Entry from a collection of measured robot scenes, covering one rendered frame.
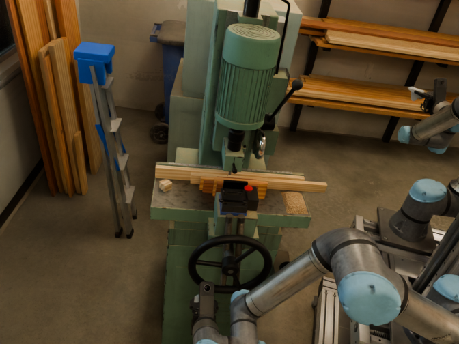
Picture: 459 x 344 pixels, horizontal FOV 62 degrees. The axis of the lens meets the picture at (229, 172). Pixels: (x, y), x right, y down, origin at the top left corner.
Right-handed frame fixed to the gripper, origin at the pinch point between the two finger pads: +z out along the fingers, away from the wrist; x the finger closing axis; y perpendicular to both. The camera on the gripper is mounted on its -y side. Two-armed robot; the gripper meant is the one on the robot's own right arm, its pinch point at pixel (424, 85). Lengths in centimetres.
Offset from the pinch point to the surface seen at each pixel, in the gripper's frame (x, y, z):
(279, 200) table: -73, 24, -57
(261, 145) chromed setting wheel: -80, 8, -42
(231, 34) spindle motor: -92, -39, -55
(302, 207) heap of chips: -65, 23, -62
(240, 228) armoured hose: -89, 19, -78
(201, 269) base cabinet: -104, 52, -68
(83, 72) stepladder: -162, -5, 3
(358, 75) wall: 29, 63, 178
